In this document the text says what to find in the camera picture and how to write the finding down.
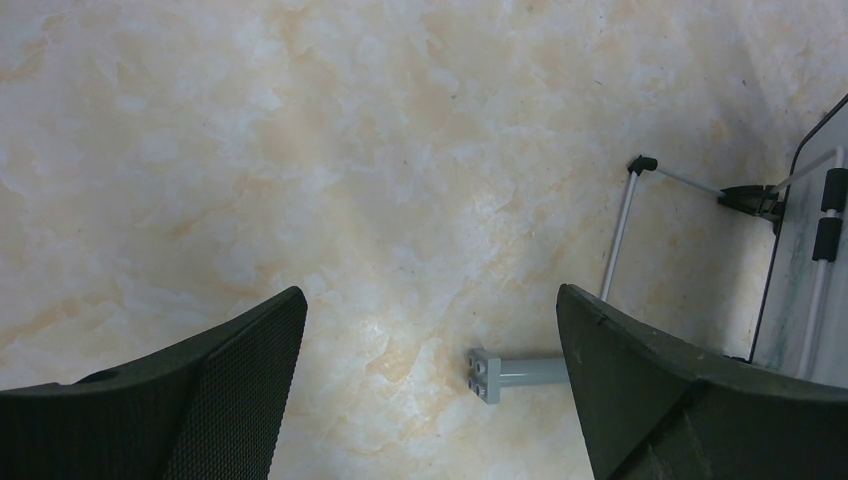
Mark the white board with black frame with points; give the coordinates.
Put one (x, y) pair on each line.
(801, 329)

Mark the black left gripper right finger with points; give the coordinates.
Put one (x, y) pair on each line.
(652, 406)

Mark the grey plastic block rod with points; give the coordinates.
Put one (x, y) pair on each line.
(489, 375)

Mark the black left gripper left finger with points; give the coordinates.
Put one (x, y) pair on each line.
(208, 407)

